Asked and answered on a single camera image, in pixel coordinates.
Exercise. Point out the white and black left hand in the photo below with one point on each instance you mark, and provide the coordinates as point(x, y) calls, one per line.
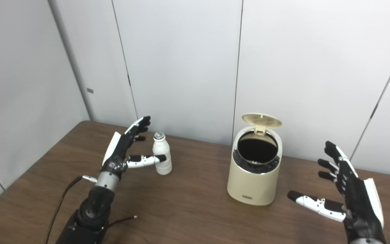
point(115, 156)

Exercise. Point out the round cream bin lid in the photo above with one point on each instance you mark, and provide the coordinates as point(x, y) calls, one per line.
point(261, 120)

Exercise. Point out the small white plastic bottle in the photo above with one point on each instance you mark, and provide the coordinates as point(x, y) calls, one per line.
point(163, 149)

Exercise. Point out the white and black right hand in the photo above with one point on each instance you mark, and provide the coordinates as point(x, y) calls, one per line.
point(357, 203)

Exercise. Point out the black bin liner bag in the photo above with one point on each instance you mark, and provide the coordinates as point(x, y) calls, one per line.
point(257, 149)

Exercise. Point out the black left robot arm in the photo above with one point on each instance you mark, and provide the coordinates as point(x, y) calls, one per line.
point(93, 210)

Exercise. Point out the cream-colored bin body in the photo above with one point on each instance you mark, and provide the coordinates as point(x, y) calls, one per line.
point(252, 186)

